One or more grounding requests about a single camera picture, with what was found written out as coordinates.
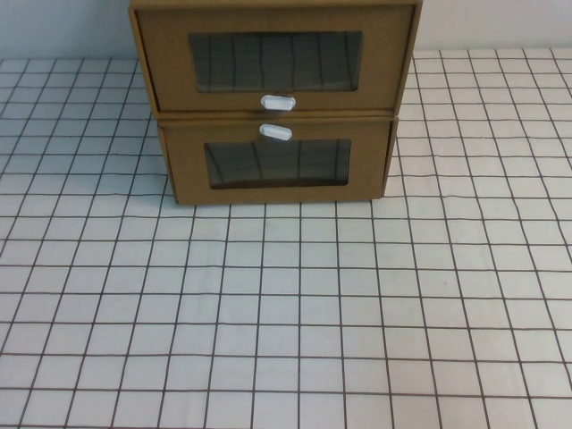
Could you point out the cardboard drawer with wide window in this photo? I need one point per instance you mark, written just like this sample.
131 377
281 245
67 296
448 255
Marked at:
165 67

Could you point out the cardboard drawer with small window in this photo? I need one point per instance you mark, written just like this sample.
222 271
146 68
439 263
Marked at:
183 170

